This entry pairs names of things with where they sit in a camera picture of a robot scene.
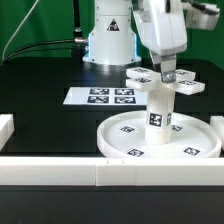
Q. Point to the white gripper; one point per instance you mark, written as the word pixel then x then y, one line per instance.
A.
pixel 161 28

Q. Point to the white cross-shaped table base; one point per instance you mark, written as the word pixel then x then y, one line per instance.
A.
pixel 146 80

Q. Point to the white round table top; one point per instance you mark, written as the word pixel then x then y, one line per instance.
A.
pixel 133 135

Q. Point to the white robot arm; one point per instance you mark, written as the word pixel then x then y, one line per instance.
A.
pixel 113 41

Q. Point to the white right barrier block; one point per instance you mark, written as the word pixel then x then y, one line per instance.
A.
pixel 217 122

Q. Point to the white barrier block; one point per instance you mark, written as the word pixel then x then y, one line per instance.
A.
pixel 217 122
pixel 6 128

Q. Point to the white marker sheet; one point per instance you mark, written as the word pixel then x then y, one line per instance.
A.
pixel 104 96

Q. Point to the white left barrier block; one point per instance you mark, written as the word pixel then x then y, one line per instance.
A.
pixel 6 128

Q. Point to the black vertical cable connector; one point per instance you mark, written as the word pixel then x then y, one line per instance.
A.
pixel 77 31

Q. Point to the white front barrier wall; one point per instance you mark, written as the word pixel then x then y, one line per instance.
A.
pixel 70 171

